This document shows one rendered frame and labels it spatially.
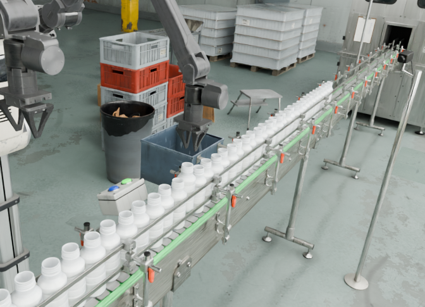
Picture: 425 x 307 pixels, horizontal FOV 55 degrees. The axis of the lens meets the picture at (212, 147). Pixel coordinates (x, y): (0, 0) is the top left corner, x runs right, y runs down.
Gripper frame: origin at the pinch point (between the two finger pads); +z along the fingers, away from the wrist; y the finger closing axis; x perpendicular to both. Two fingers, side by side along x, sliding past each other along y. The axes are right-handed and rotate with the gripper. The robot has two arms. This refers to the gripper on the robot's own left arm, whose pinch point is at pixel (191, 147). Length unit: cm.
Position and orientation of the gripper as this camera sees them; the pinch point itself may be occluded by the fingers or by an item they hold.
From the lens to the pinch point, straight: 126.1
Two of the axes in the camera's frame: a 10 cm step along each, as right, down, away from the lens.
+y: -8.6, -2.6, 4.4
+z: -0.8, 9.2, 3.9
